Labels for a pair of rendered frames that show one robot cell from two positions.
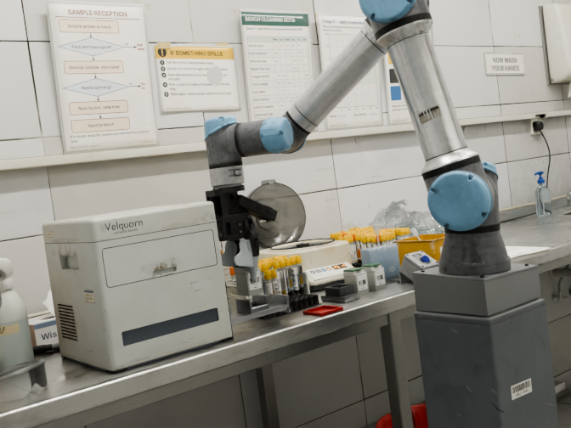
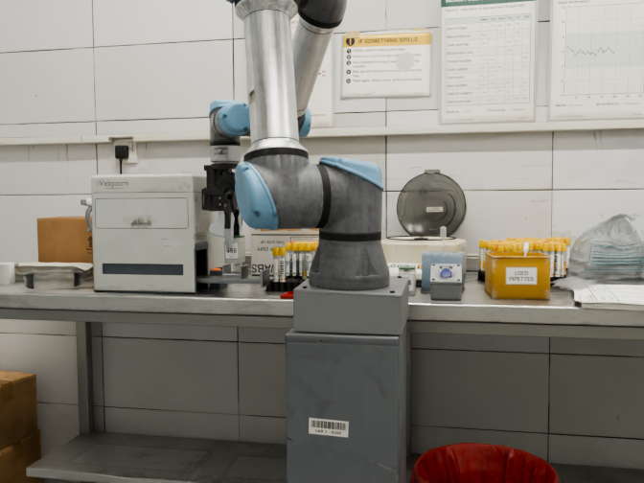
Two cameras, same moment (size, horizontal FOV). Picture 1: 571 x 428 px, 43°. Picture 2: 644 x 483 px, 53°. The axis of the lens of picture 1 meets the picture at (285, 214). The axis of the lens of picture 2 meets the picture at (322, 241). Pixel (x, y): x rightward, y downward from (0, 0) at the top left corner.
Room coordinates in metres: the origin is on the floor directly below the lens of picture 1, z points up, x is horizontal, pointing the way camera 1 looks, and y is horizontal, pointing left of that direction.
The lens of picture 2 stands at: (0.72, -1.27, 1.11)
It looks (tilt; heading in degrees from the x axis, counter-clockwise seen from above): 4 degrees down; 49
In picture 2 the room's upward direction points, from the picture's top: straight up
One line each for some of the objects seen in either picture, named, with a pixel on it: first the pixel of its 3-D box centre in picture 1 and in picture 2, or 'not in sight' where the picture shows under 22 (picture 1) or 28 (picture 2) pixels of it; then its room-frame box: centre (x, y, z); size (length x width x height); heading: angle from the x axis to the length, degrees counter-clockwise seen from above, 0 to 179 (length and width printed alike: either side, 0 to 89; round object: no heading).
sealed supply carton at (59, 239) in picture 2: not in sight; (100, 243); (1.56, 0.83, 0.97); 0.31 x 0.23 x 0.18; 121
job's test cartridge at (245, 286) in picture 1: (248, 280); (235, 249); (1.61, 0.10, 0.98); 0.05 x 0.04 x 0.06; 38
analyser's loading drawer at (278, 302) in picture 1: (245, 309); (226, 274); (1.60, 0.12, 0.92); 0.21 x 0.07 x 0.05; 128
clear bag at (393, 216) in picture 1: (390, 228); (605, 245); (2.60, -0.37, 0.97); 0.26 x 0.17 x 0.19; 142
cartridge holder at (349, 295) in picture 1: (339, 292); not in sight; (1.82, -0.11, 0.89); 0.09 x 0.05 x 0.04; 38
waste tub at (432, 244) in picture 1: (428, 254); (516, 274); (2.08, -0.40, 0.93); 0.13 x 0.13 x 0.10; 43
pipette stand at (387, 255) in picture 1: (381, 264); (443, 272); (2.00, -0.25, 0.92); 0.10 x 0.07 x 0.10; 120
